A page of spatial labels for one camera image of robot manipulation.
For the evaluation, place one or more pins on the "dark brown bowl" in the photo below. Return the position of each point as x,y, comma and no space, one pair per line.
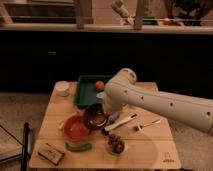
94,117

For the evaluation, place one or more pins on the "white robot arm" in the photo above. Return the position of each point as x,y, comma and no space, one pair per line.
121,90

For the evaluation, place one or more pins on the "orange fruit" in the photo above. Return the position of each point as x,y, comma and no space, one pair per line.
100,85

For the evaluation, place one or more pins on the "grey folded cloth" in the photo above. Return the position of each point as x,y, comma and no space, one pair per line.
99,95

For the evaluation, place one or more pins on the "green plastic tray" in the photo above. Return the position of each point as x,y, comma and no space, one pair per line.
86,90

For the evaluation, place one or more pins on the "blue sponge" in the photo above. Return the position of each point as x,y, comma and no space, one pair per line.
113,117

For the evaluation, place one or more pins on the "small white cup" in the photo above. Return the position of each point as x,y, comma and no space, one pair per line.
62,88

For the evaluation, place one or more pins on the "orange bowl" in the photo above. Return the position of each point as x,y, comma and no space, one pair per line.
74,129

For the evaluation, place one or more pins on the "bunch of dark grapes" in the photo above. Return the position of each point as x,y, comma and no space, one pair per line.
116,144

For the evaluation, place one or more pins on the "wooden spoon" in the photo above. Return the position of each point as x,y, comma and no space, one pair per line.
63,121

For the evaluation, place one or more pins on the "metal fork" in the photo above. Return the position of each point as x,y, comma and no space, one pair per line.
140,127

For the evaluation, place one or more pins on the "green cucumber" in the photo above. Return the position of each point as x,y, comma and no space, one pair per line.
81,148

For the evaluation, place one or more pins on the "brown wooden box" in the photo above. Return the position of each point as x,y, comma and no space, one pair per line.
50,153

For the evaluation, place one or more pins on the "black chair frame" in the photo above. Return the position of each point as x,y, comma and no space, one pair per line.
25,154

